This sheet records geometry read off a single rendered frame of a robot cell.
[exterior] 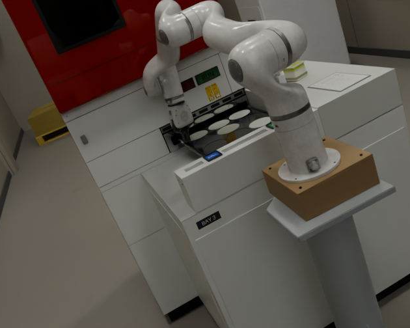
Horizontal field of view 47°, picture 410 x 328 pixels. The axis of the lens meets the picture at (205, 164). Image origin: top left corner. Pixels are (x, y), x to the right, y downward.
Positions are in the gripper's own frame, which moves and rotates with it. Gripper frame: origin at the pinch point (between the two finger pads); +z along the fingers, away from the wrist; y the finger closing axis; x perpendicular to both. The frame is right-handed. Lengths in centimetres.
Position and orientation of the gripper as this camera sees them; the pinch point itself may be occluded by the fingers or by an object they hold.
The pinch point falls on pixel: (185, 136)
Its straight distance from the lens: 206.6
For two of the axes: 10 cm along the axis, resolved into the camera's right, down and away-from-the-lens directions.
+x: -7.1, -0.1, 7.1
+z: 2.6, 9.2, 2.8
